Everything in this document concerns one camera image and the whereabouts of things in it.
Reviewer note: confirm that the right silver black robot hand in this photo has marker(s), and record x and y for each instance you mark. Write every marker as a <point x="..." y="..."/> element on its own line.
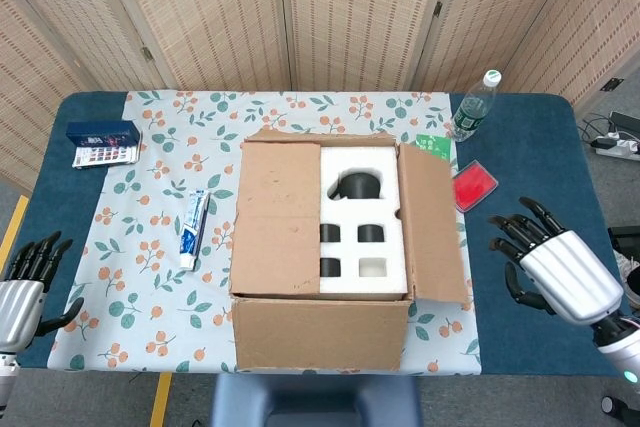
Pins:
<point x="570" y="274"/>

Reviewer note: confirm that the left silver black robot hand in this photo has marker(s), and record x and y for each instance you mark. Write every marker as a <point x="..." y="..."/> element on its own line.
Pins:
<point x="17" y="307"/>

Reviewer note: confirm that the brown cardboard box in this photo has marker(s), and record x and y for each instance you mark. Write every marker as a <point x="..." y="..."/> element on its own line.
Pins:
<point x="280" y="227"/>

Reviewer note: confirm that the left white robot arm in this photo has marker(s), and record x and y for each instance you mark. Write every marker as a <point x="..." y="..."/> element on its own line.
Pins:
<point x="6" y="377"/>

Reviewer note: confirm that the dark blue rectangular box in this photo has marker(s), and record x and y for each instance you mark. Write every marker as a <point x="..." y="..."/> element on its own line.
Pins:
<point x="102" y="131"/>

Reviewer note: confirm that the grey sneaker shoe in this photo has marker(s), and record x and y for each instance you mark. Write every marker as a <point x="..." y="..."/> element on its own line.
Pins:
<point x="632" y="272"/>

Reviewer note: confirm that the black floor device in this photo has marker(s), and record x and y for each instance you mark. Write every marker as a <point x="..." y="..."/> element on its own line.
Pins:
<point x="625" y="237"/>

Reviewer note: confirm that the red ink pad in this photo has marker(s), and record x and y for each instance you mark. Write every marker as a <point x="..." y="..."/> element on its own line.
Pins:
<point x="472" y="187"/>

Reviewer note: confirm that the black caster wheel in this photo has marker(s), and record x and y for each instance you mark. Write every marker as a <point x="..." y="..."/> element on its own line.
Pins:
<point x="612" y="404"/>

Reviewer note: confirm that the white power strip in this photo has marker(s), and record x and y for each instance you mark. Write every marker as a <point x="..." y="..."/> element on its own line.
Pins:
<point x="620" y="147"/>

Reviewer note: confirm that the floral patterned tablecloth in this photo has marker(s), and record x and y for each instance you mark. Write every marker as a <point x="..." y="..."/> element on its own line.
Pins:
<point x="150" y="197"/>

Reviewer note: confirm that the white watercolour paint palette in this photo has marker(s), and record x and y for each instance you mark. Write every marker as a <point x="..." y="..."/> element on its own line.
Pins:
<point x="105" y="154"/>

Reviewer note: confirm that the blue white toothpaste tube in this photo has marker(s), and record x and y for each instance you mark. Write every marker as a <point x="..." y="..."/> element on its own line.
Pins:
<point x="190" y="232"/>

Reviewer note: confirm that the green paper packet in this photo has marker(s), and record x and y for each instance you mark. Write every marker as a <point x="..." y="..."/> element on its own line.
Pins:
<point x="435" y="143"/>

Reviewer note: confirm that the clear plastic water bottle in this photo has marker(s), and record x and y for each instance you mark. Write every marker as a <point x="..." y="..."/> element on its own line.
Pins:
<point x="470" y="114"/>

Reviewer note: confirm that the black tea cup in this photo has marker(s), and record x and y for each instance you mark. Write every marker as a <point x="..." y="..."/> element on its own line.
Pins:
<point x="330" y="233"/>
<point x="330" y="267"/>
<point x="371" y="233"/>

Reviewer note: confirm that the dark pen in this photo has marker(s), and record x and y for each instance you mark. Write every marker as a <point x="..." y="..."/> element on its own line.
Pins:
<point x="203" y="224"/>

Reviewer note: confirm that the black teapot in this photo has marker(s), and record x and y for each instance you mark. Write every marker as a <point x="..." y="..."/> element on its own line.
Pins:
<point x="362" y="186"/>

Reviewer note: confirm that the white foam insert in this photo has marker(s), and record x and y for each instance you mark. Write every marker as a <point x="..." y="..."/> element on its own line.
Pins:
<point x="350" y="212"/>

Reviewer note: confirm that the bamboo folding screen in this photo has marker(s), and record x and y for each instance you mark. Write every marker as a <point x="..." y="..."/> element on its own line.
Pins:
<point x="350" y="7"/>

